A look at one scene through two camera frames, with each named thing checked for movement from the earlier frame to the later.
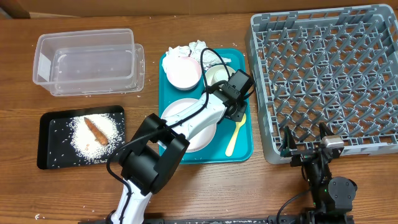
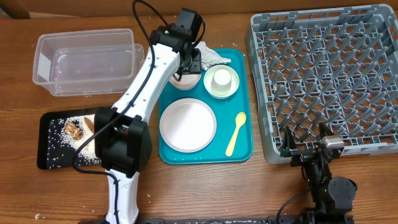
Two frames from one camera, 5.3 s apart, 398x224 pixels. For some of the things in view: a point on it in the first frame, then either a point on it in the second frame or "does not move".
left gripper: (242, 106) -> (196, 67)
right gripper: (300, 155) does not move
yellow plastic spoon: (238, 124) does not move
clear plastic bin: (86, 63) does not move
